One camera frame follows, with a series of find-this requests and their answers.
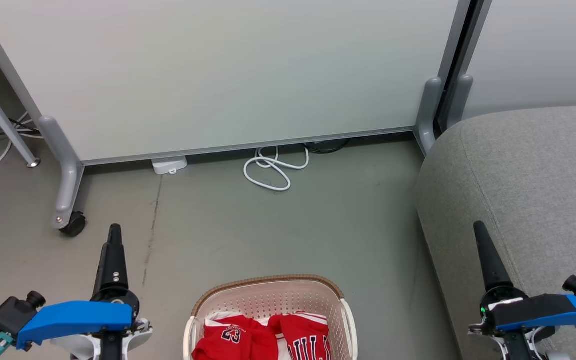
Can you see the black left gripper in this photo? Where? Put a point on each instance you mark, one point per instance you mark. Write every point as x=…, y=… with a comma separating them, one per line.
x=127, y=296

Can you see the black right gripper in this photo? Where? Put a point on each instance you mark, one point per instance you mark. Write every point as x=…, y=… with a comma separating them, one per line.
x=503, y=295

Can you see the red jersey white letters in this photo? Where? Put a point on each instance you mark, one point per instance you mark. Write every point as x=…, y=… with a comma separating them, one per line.
x=305, y=337

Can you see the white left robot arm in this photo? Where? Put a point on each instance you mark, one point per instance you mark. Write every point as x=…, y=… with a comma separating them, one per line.
x=85, y=350

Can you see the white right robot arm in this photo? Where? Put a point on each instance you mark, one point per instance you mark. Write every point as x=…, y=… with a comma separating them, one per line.
x=543, y=352

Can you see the grey fabric sofa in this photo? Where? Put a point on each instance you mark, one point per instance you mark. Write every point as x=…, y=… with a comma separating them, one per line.
x=533, y=190

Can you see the black caster wheel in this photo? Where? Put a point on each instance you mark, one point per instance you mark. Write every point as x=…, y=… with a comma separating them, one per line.
x=74, y=225

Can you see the small white box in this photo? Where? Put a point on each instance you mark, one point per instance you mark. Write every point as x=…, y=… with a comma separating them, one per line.
x=169, y=164

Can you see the red jersey number 23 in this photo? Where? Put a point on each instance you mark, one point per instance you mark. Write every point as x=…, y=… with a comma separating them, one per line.
x=233, y=342

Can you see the cream plastic laundry basket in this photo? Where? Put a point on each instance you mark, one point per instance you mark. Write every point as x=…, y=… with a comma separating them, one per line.
x=268, y=297

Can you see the white partition panel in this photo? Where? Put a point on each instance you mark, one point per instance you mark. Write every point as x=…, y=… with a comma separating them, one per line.
x=543, y=50

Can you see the left wrist camera blue mount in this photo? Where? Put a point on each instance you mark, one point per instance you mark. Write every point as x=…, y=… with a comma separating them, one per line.
x=73, y=317

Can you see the wrist camera blue mount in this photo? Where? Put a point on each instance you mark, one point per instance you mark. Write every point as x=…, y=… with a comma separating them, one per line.
x=73, y=317
x=543, y=307

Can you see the right wrist camera blue mount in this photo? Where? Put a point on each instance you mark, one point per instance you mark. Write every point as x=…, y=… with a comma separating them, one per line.
x=543, y=307

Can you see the white partition board grey frame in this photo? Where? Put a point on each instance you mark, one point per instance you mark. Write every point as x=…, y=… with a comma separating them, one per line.
x=228, y=70

